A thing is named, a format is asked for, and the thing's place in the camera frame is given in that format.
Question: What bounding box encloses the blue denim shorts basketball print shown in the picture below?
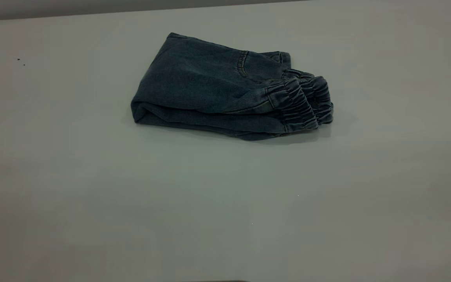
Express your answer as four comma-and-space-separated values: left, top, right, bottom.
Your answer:
130, 32, 334, 141

